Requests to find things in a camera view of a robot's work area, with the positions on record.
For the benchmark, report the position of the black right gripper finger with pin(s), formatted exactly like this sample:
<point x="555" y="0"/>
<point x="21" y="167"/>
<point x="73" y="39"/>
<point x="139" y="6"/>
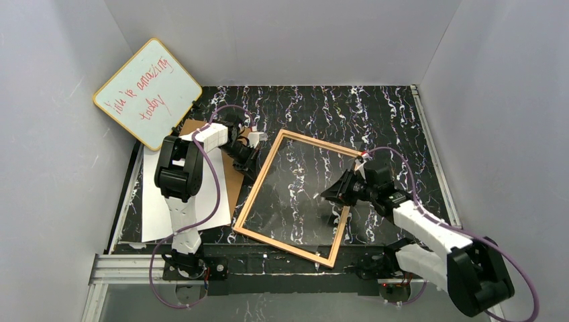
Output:
<point x="341" y="199"/>
<point x="343" y="185"/>

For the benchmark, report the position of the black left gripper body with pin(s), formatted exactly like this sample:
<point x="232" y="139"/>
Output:
<point x="248" y="157"/>

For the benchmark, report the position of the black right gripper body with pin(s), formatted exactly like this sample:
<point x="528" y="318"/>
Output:
<point x="349" y="187"/>

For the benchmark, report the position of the brown frame backing board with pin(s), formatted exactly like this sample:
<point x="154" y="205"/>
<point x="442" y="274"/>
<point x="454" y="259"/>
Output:
<point x="233" y="179"/>

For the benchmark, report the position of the clear frame glass sheet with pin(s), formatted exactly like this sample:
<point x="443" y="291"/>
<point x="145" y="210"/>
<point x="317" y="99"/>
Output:
<point x="288" y="207"/>

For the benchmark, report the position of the wooden picture frame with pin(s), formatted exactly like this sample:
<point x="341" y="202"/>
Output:
<point x="329" y="261"/>

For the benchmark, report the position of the printed colour photo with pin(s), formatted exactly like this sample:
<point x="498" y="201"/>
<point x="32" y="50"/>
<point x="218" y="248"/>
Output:
<point x="156" y="223"/>

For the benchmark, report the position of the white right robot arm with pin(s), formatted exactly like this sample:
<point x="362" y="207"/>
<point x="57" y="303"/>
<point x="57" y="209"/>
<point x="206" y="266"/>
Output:
<point x="472" y="273"/>

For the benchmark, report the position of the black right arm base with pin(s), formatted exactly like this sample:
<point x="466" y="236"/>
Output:
<point x="381" y="264"/>

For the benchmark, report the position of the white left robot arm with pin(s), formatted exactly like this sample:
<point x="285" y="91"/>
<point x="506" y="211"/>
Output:
<point x="180" y="167"/>

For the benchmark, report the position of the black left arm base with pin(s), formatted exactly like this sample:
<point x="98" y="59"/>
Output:
<point x="194" y="267"/>

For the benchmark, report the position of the yellow-edged whiteboard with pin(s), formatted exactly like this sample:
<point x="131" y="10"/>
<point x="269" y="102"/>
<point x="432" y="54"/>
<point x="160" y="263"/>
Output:
<point x="149" y="95"/>

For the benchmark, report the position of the aluminium mounting rail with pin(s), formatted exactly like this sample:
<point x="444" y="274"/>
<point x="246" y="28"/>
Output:
<point x="245" y="262"/>

